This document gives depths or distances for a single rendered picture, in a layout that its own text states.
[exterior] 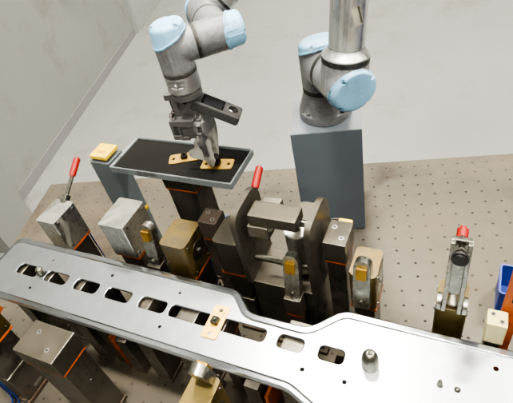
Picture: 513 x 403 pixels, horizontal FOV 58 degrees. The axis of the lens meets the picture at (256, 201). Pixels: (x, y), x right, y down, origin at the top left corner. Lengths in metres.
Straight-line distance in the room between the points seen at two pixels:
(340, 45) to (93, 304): 0.84
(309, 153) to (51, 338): 0.82
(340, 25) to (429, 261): 0.76
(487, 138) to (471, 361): 2.28
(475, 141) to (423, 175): 1.37
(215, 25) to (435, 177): 1.04
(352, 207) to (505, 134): 1.83
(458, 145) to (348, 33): 2.05
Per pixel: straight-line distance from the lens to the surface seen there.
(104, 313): 1.19
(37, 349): 1.18
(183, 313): 1.12
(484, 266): 1.52
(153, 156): 1.29
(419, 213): 1.64
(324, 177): 1.43
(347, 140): 1.34
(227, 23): 1.02
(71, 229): 1.45
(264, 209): 0.99
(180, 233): 1.15
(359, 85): 1.15
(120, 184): 1.42
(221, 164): 1.18
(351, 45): 1.13
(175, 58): 1.01
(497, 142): 3.13
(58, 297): 1.29
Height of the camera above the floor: 1.87
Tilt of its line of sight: 42 degrees down
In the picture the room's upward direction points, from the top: 14 degrees counter-clockwise
